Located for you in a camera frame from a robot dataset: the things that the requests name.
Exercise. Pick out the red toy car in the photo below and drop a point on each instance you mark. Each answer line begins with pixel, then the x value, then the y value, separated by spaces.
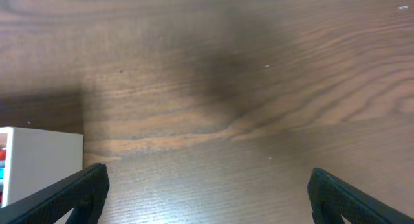
pixel 3 154

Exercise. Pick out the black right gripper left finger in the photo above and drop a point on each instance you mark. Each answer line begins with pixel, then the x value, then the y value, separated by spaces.
pixel 82 195

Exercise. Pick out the white cardboard box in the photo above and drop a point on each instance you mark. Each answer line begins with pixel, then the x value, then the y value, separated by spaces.
pixel 36 159

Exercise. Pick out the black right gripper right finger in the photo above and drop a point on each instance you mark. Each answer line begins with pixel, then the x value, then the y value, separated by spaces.
pixel 334 201

